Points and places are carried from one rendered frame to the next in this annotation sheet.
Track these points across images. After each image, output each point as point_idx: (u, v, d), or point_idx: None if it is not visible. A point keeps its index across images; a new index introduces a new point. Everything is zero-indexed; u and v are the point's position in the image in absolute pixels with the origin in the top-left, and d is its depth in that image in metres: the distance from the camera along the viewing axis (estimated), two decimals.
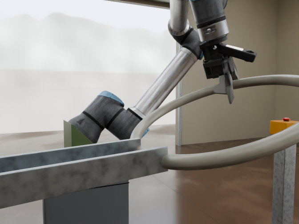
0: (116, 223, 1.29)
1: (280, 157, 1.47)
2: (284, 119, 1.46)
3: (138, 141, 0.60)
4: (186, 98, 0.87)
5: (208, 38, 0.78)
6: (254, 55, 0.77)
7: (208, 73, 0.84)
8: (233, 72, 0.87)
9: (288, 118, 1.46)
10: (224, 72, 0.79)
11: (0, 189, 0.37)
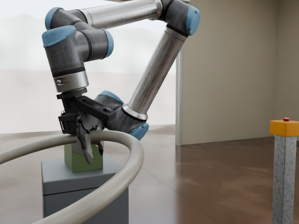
0: (116, 223, 1.29)
1: (280, 157, 1.47)
2: (284, 119, 1.46)
3: None
4: (36, 145, 0.74)
5: (60, 90, 0.69)
6: (108, 115, 0.68)
7: (64, 127, 0.73)
8: None
9: (288, 118, 1.46)
10: (78, 135, 0.70)
11: None
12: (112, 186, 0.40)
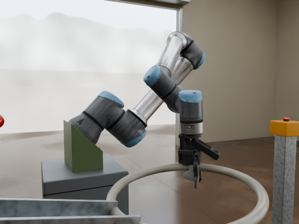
0: None
1: (280, 157, 1.47)
2: (284, 119, 1.46)
3: (115, 203, 0.72)
4: (158, 169, 1.02)
5: (187, 132, 0.98)
6: (219, 155, 0.98)
7: (181, 159, 1.02)
8: None
9: (288, 118, 1.46)
10: (194, 166, 0.98)
11: None
12: (266, 205, 0.68)
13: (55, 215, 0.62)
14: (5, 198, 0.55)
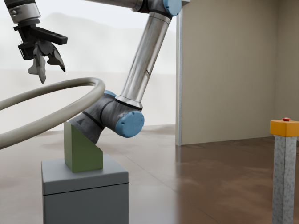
0: (116, 223, 1.29)
1: (280, 157, 1.47)
2: (284, 119, 1.46)
3: None
4: (17, 98, 0.92)
5: (16, 19, 0.82)
6: (61, 38, 0.84)
7: (25, 55, 0.87)
8: (53, 55, 0.92)
9: (288, 118, 1.46)
10: (34, 54, 0.84)
11: None
12: (87, 98, 0.62)
13: None
14: None
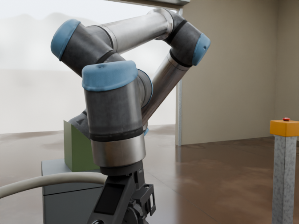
0: None
1: (280, 157, 1.47)
2: (284, 119, 1.46)
3: None
4: (35, 182, 0.74)
5: None
6: None
7: None
8: None
9: (288, 118, 1.46)
10: None
11: None
12: None
13: None
14: None
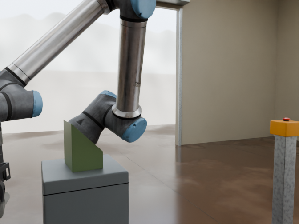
0: (116, 223, 1.29)
1: (280, 157, 1.47)
2: (284, 119, 1.46)
3: None
4: None
5: None
6: None
7: None
8: None
9: (288, 118, 1.46)
10: None
11: None
12: None
13: None
14: None
